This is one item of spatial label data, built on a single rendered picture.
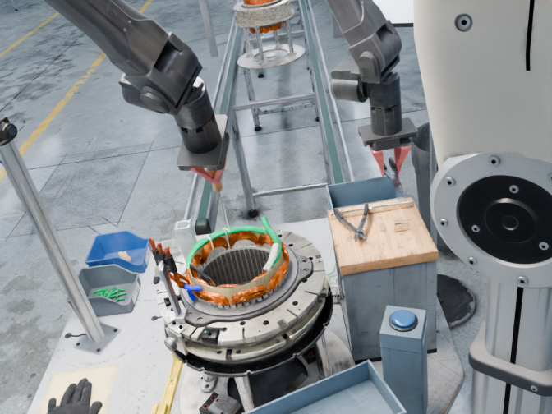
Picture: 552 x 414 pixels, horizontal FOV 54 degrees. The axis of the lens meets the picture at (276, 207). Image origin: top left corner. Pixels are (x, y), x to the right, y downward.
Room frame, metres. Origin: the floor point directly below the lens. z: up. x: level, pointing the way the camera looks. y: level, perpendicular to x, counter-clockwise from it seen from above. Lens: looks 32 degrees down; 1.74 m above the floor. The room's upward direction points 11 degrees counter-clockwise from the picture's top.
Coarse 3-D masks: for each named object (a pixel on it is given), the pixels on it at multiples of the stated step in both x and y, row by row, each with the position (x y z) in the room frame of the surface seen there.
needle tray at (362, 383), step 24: (312, 384) 0.55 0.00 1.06; (336, 384) 0.56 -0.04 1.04; (360, 384) 0.57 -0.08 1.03; (384, 384) 0.53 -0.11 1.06; (264, 408) 0.53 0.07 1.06; (288, 408) 0.54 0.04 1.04; (312, 408) 0.54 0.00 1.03; (336, 408) 0.53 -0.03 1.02; (360, 408) 0.53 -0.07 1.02; (384, 408) 0.52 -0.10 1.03
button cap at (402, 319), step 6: (396, 312) 0.69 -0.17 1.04; (402, 312) 0.68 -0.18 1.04; (408, 312) 0.68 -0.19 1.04; (396, 318) 0.67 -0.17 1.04; (402, 318) 0.67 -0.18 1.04; (408, 318) 0.67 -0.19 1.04; (414, 318) 0.67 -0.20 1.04; (396, 324) 0.66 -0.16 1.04; (402, 324) 0.66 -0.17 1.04; (408, 324) 0.66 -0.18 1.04
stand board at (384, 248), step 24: (360, 216) 0.97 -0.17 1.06; (384, 216) 0.95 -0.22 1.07; (408, 216) 0.93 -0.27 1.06; (336, 240) 0.90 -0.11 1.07; (360, 240) 0.88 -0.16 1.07; (384, 240) 0.87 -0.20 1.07; (408, 240) 0.85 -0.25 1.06; (432, 240) 0.84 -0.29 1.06; (360, 264) 0.81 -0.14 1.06; (384, 264) 0.81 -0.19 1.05
